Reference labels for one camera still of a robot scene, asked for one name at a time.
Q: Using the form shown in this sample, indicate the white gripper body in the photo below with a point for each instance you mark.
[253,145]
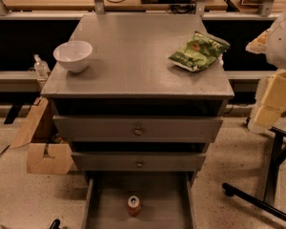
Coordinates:
[282,45]

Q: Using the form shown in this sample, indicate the red coke can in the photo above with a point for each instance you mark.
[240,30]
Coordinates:
[134,205]

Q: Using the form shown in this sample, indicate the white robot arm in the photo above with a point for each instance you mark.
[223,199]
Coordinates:
[272,43]

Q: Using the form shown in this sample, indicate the grey drawer cabinet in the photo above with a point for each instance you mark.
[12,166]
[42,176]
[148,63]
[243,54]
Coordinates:
[130,75]

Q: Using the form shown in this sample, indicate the brass top drawer knob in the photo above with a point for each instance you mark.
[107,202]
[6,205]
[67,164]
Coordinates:
[138,131]

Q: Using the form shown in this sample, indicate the brass drawer knob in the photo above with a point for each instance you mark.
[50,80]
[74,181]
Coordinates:
[138,131]
[139,164]

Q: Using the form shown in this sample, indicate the brass middle drawer knob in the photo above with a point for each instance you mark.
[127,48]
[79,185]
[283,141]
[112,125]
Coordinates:
[139,164]

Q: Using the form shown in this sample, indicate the grey open bottom drawer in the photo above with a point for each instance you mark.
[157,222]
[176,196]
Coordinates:
[166,201]

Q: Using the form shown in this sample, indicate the grey middle drawer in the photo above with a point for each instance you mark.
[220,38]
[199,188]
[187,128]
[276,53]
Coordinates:
[119,161]

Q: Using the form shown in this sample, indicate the grey top drawer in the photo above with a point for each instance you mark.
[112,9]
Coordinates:
[120,129]

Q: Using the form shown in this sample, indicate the green chip bag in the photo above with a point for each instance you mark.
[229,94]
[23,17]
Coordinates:
[200,52]

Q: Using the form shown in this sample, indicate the white bowl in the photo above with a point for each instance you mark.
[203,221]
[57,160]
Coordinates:
[73,56]

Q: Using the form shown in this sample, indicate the clear plastic bottle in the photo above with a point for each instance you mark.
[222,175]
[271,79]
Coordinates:
[41,67]

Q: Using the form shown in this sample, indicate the brown cardboard box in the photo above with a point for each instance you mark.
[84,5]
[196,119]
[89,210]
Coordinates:
[48,153]

